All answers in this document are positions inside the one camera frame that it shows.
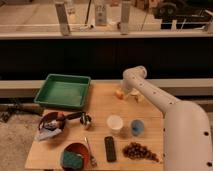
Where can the small orange apple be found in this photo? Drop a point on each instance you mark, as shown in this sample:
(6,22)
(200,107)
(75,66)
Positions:
(119,94)

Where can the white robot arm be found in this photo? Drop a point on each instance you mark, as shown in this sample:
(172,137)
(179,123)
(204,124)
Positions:
(187,138)

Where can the white paper cup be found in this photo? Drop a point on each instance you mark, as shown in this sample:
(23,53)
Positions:
(115,123)

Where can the blue cup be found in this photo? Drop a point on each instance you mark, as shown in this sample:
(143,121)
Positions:
(137,127)

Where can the green plastic tray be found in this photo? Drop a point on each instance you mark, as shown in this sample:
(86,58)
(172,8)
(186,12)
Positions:
(63,91)

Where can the black remote control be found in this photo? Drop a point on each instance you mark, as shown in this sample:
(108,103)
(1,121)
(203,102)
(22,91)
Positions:
(110,149)

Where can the dark red bowl with items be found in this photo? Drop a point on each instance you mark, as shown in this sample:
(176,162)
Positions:
(52,121)

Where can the bunch of dark grapes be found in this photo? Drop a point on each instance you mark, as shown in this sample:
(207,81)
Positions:
(136,151)

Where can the white cloth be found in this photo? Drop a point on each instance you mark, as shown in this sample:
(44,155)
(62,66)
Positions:
(45,134)

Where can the green sponge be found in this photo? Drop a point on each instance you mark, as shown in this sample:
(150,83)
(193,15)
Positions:
(72,160)

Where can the black handled metal scoop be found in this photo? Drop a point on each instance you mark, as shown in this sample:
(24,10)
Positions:
(84,118)

